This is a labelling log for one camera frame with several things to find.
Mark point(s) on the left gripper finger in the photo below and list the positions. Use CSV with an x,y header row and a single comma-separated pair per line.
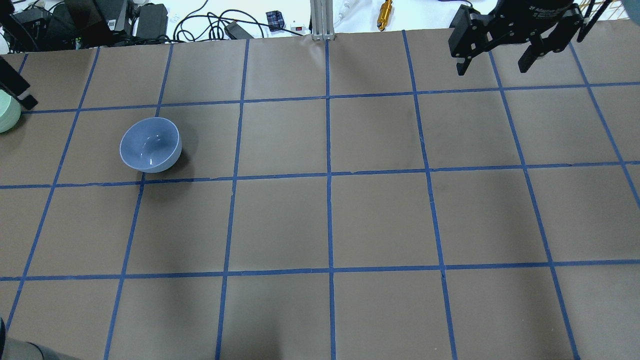
x,y
16,86

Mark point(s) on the black power adapter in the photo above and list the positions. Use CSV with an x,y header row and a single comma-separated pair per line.
x,y
235,32

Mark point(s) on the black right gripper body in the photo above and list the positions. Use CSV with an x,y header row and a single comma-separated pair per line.
x,y
546,11

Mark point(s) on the black power brick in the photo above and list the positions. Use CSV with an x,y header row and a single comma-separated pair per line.
x,y
152,21

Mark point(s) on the aluminium frame post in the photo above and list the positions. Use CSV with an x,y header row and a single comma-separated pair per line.
x,y
322,20

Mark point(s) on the blue bowl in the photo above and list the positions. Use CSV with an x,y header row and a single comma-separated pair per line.
x,y
152,145

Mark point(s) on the small blue device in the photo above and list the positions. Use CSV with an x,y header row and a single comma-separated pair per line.
x,y
275,21

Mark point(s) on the green bowl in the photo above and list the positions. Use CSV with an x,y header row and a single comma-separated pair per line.
x,y
10,111

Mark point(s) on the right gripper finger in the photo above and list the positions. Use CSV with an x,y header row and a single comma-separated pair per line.
x,y
463,63
529,57

